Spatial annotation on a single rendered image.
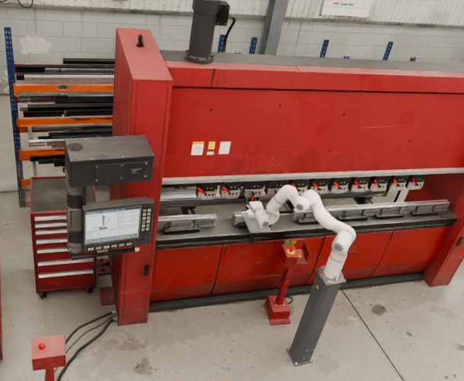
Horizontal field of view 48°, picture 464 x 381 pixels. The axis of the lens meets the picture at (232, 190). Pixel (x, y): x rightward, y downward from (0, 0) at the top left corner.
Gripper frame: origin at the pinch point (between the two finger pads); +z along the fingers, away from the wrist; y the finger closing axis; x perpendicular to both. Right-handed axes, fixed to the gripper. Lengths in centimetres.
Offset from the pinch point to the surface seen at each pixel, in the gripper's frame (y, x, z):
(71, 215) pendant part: -143, 28, -42
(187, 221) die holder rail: -50, -24, 5
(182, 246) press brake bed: -55, -41, -6
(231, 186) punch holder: -18.7, 11.3, 3.7
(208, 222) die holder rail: -31.7, -26.8, 5.4
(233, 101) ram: -30, 86, 4
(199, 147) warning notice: -50, 48, 4
